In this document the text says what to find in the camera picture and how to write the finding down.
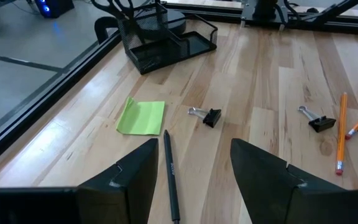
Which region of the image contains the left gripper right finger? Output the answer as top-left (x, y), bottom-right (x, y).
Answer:
top-left (230, 138), bottom-right (347, 224)

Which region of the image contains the black pen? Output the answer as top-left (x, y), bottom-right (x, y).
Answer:
top-left (163, 129), bottom-right (181, 224)
top-left (91, 0), bottom-right (145, 44)

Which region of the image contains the black binder clip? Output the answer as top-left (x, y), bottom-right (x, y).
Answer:
top-left (187, 106), bottom-right (223, 129)
top-left (297, 105), bottom-right (337, 134)

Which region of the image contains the computer tower with blue lights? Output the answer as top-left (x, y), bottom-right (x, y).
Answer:
top-left (34, 0), bottom-right (75, 19)

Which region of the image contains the black aluminium table frame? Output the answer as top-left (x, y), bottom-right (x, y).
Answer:
top-left (0, 0), bottom-right (358, 175)

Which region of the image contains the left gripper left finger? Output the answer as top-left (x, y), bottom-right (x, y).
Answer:
top-left (75, 138), bottom-right (160, 224)

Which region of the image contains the green sticky note pad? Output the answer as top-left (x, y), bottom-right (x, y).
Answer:
top-left (115, 96), bottom-right (166, 136)

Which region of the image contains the white globe lamp black base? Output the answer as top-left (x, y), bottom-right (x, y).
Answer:
top-left (140, 8), bottom-right (187, 40)

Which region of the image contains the black mesh desk organizer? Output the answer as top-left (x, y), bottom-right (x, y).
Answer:
top-left (116, 1), bottom-right (219, 76)

